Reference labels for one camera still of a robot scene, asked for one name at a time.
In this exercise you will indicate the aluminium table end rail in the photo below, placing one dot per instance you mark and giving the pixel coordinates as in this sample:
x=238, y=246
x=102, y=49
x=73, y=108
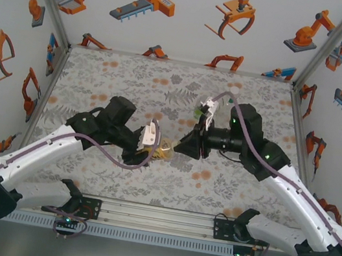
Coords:
x=155, y=219

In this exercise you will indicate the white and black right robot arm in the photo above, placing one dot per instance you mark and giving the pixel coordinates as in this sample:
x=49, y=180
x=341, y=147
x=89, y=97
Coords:
x=299, y=207

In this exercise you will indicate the small clear bottle green label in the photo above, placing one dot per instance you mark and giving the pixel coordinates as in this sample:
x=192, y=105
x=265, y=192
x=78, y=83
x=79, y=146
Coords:
x=197, y=112

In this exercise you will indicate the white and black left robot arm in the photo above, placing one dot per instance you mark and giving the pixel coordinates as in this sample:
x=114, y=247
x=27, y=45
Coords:
x=42, y=149

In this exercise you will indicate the thin aluminium wall rail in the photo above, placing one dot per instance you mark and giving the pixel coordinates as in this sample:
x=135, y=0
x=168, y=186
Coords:
x=182, y=62

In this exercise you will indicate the white bottle cap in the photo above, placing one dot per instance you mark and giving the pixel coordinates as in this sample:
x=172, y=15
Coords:
x=234, y=90

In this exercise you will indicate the controller board with green light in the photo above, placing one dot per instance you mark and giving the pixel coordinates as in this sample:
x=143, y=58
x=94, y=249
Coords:
x=67, y=220
x=243, y=255

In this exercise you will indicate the aluminium table side rail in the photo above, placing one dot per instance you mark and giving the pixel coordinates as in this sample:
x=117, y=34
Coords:
x=51, y=88
x=298, y=113

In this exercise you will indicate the orange juice bottle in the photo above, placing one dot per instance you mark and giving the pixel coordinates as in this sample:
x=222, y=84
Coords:
x=164, y=150

